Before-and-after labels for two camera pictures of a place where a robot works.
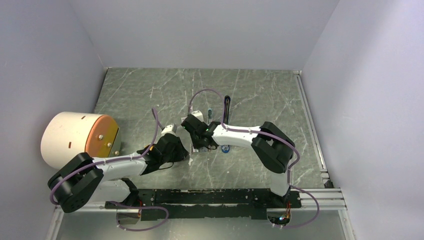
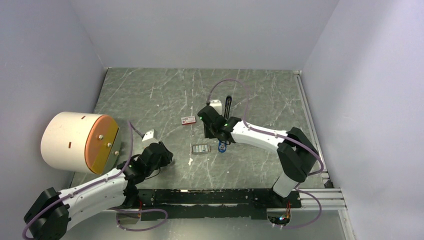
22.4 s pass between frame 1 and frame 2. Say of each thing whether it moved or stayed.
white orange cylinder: stayed
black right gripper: moved
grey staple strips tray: stayed
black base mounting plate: stayed
